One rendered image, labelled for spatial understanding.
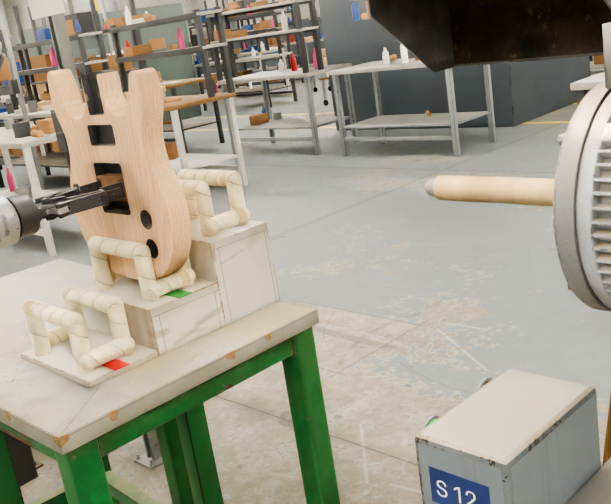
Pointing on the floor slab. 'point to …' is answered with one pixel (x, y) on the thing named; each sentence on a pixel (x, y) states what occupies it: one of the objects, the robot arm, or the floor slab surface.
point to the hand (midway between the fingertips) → (110, 189)
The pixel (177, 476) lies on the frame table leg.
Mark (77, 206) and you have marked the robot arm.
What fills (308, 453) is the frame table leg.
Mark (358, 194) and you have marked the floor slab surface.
